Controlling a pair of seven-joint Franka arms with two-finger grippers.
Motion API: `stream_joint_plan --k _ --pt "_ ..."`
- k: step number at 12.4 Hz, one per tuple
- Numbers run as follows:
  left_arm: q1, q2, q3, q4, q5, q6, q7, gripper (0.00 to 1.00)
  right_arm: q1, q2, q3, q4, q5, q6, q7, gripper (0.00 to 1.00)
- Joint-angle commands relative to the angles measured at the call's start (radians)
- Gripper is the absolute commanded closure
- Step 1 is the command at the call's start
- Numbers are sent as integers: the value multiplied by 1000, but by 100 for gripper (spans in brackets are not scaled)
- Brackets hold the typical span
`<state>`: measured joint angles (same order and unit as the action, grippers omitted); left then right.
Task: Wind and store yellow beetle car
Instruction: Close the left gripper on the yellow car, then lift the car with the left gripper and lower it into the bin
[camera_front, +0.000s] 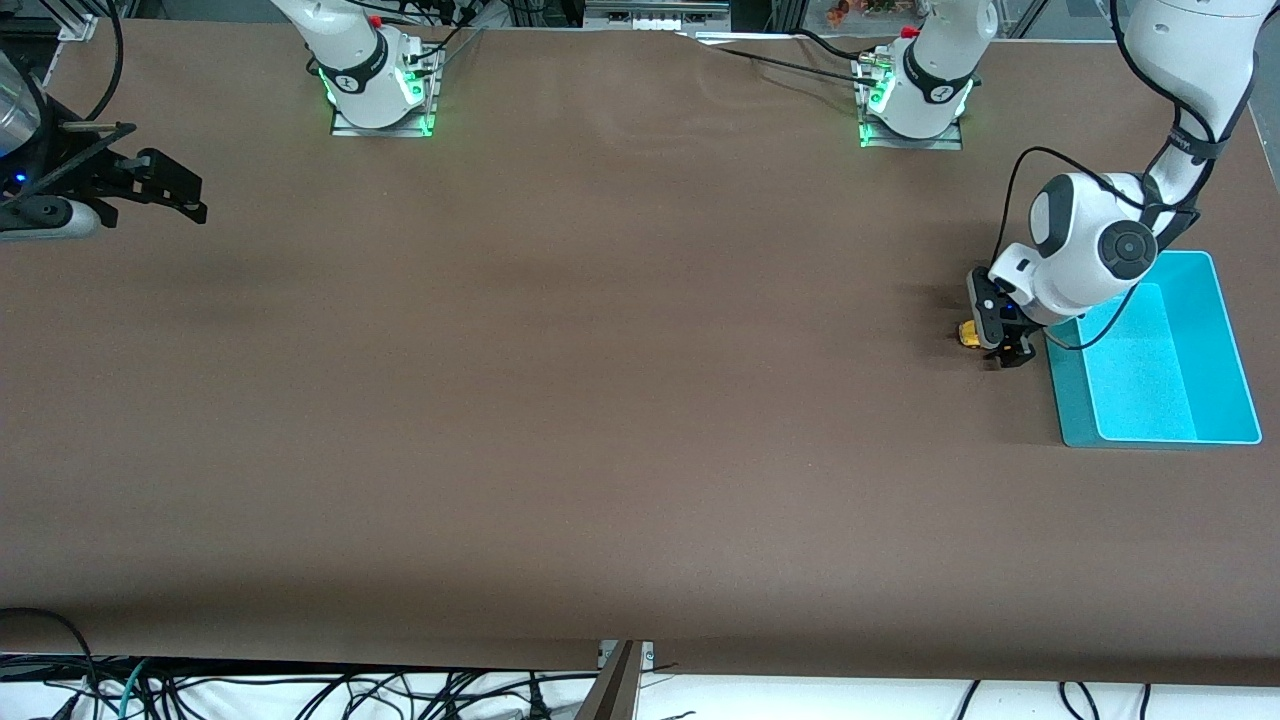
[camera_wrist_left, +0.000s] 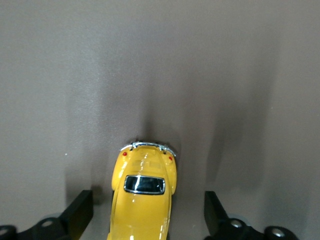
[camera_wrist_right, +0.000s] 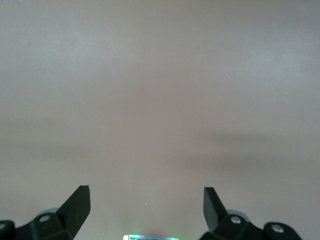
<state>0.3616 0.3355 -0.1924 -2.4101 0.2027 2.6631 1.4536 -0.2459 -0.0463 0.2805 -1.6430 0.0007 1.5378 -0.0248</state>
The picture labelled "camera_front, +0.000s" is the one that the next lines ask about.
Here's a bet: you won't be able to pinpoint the cyan plastic bin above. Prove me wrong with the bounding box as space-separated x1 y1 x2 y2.
1045 250 1263 448

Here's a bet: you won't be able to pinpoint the silver aluminium profile piece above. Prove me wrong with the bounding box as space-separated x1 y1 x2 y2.
38 0 101 43

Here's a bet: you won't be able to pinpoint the orange background object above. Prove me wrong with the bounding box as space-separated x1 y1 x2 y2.
825 0 906 26

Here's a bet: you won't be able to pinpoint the brown table cover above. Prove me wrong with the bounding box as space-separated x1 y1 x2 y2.
0 18 1280 687

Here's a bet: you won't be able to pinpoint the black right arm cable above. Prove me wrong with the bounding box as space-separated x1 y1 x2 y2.
0 0 123 201

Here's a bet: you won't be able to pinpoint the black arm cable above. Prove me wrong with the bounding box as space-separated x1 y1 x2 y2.
0 0 123 201
990 0 1256 353

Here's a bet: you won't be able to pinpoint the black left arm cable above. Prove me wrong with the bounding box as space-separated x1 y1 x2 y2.
990 0 1256 353

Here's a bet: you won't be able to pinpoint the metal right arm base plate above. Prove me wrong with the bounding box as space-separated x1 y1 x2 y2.
330 45 439 139

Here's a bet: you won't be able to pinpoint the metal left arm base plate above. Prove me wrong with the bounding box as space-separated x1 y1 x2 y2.
858 50 964 151

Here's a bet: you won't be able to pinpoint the black base connector cable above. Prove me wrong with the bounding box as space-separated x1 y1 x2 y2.
400 0 488 66

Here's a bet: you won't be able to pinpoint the long black table cable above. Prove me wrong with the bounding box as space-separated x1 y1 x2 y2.
680 30 891 93

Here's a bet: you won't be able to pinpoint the thick black floor cable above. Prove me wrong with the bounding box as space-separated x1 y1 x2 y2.
0 607 101 691

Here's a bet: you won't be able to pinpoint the silver aluminium frame rail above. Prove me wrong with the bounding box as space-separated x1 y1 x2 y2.
583 0 733 31

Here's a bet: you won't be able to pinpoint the teal floor cable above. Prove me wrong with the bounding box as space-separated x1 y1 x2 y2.
118 658 153 720

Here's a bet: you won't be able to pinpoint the grey frame beam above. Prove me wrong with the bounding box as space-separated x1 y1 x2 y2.
572 640 646 720

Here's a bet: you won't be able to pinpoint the black floor cable tangle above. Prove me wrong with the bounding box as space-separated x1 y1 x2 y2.
0 655 601 720

